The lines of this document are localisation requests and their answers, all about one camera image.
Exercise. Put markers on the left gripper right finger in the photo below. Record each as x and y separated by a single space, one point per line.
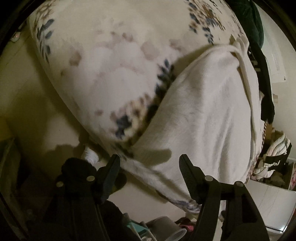
242 220

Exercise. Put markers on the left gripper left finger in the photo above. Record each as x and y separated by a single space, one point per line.
85 213

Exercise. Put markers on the white knit sweater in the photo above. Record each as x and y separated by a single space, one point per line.
211 113

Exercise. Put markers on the clothes pile on chair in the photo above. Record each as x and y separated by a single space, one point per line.
276 149

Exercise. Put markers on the teal rack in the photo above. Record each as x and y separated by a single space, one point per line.
139 229

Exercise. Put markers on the white paper cup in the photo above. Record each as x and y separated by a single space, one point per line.
164 229

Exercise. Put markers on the striped black grey sweater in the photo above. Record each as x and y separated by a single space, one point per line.
259 63

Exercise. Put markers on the floral bed quilt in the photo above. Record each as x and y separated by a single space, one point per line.
112 62

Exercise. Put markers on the white headboard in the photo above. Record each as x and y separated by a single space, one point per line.
274 60

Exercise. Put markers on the dark green blanket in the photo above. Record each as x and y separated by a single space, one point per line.
249 17

